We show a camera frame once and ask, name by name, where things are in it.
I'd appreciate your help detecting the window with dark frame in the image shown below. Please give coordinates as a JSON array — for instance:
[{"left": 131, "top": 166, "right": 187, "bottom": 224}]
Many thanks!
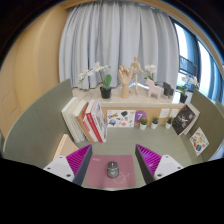
[{"left": 169, "top": 16, "right": 224, "bottom": 104}]

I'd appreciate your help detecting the small succulent in white pot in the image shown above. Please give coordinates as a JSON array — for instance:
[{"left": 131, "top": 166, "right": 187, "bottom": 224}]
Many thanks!
[
  {"left": 165, "top": 116, "right": 174, "bottom": 130},
  {"left": 150, "top": 116, "right": 160, "bottom": 130},
  {"left": 139, "top": 117, "right": 149, "bottom": 131}
]

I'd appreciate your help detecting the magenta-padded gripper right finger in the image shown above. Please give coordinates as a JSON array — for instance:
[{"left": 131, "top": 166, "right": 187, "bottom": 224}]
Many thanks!
[{"left": 134, "top": 143, "right": 184, "bottom": 185}]

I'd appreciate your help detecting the white sheet with small stickers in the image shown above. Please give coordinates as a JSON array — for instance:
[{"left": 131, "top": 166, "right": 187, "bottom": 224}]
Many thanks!
[{"left": 106, "top": 109, "right": 137, "bottom": 129}]

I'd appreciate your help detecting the pink horse figure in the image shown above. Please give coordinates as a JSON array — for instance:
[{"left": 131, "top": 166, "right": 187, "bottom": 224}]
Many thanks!
[{"left": 144, "top": 78, "right": 164, "bottom": 100}]

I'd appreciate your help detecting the pink mouse pad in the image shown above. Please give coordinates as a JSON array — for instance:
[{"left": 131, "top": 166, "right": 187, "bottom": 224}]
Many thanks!
[{"left": 84, "top": 153, "right": 137, "bottom": 188}]

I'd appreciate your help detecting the white wall socket plate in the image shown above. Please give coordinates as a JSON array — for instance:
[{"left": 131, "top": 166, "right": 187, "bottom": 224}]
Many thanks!
[
  {"left": 169, "top": 108, "right": 180, "bottom": 118},
  {"left": 158, "top": 108, "right": 170, "bottom": 119}
]

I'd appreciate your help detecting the dark grey horse figure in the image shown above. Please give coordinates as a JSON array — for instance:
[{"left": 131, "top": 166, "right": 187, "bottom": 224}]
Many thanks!
[{"left": 162, "top": 81, "right": 175, "bottom": 99}]

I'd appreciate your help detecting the peach coloured board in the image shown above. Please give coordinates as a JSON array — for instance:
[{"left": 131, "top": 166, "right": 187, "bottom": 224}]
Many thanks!
[{"left": 53, "top": 133, "right": 80, "bottom": 161}]

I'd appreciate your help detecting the green felt desk partition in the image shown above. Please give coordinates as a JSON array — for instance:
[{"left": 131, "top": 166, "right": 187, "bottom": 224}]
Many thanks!
[
  {"left": 188, "top": 89, "right": 224, "bottom": 163},
  {"left": 3, "top": 78, "right": 76, "bottom": 168}
]

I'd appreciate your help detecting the wooden hand model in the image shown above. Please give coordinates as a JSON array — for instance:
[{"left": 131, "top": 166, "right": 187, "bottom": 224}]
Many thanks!
[{"left": 117, "top": 65, "right": 134, "bottom": 100}]

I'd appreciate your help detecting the thick white book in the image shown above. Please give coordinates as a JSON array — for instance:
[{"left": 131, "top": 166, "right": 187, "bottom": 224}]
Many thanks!
[{"left": 60, "top": 97, "right": 86, "bottom": 144}]

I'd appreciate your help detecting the large white sticker sheet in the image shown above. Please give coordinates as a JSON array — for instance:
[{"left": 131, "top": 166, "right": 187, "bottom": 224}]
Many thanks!
[{"left": 189, "top": 126, "right": 210, "bottom": 157}]

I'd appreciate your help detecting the red and white magazine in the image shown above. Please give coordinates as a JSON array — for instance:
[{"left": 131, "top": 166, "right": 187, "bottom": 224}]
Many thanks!
[{"left": 82, "top": 99, "right": 108, "bottom": 144}]

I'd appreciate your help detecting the light grey curtain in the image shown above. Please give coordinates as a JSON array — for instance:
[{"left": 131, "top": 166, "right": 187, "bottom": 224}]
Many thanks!
[{"left": 58, "top": 1, "right": 181, "bottom": 91}]

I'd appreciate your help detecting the wooden artist mannequin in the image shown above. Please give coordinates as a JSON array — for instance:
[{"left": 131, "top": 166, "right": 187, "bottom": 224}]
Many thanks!
[{"left": 129, "top": 55, "right": 147, "bottom": 96}]

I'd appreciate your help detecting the grey computer mouse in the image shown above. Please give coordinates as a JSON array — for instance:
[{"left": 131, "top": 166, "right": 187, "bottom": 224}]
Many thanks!
[{"left": 106, "top": 160, "right": 120, "bottom": 179}]

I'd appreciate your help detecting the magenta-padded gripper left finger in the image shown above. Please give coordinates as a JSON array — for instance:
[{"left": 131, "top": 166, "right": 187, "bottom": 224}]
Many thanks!
[{"left": 44, "top": 143, "right": 94, "bottom": 187}]

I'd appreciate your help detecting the tan cork-covered book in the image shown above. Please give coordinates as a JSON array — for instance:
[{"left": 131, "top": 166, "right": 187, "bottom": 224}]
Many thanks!
[{"left": 73, "top": 99, "right": 96, "bottom": 144}]

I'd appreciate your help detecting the purple round number sticker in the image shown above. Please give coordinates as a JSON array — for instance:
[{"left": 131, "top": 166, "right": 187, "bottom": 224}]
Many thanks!
[{"left": 134, "top": 109, "right": 148, "bottom": 125}]

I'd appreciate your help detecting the white orchid in black pot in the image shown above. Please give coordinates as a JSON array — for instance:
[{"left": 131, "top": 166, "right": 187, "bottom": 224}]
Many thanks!
[
  {"left": 78, "top": 61, "right": 113, "bottom": 100},
  {"left": 143, "top": 64, "right": 158, "bottom": 84},
  {"left": 175, "top": 75, "right": 200, "bottom": 104}
]

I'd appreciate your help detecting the black and red book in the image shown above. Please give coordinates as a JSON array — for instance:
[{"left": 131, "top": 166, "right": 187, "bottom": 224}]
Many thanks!
[{"left": 171, "top": 104, "right": 197, "bottom": 136}]

